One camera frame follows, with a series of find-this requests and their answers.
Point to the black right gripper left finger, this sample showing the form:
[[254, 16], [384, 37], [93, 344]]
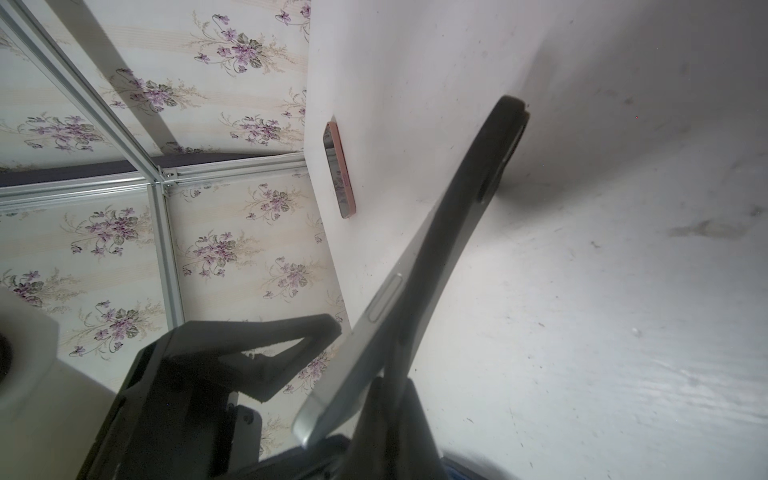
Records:
[[176, 415]]

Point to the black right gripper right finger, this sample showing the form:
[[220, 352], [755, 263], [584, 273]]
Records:
[[392, 444]]

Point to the black phone case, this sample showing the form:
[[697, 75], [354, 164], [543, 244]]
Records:
[[452, 222]]

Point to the black phone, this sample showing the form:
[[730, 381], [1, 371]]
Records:
[[372, 336]]

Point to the pink-edged phone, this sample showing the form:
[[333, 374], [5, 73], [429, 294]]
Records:
[[338, 170]]

